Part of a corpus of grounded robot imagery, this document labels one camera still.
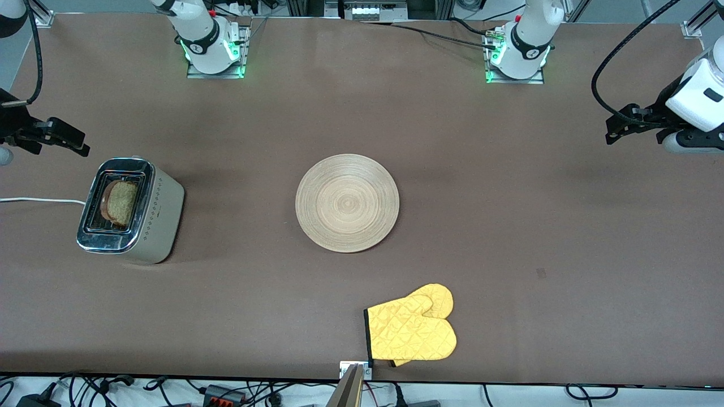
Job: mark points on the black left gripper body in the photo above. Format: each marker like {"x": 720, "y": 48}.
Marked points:
{"x": 658, "y": 111}

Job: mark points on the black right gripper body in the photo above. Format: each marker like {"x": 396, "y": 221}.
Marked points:
{"x": 12, "y": 121}

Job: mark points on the brown bread slice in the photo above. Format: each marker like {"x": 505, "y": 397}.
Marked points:
{"x": 121, "y": 203}

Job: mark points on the round wooden plate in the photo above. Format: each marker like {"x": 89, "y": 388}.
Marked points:
{"x": 348, "y": 203}

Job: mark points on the chrome and beige toaster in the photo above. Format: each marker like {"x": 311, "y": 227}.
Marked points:
{"x": 161, "y": 220}

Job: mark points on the black power adapter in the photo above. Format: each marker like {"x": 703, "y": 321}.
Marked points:
{"x": 39, "y": 401}

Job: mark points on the grey electrical box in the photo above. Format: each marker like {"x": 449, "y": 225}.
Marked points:
{"x": 366, "y": 11}

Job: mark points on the red and black connector block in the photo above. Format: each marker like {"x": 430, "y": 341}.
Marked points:
{"x": 223, "y": 394}

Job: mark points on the yellow quilted oven mitt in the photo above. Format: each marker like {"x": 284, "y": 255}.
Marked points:
{"x": 410, "y": 333}

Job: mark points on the aluminium table corner bracket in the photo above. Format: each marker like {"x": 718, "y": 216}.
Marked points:
{"x": 692, "y": 29}
{"x": 46, "y": 18}

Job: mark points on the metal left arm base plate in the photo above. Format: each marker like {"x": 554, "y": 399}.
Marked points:
{"x": 515, "y": 81}

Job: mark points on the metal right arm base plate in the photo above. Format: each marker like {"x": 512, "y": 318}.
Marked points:
{"x": 215, "y": 75}

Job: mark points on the small metal table bracket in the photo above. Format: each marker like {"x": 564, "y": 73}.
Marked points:
{"x": 367, "y": 370}

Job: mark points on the aluminium camera mount profile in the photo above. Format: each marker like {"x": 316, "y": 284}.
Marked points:
{"x": 349, "y": 390}

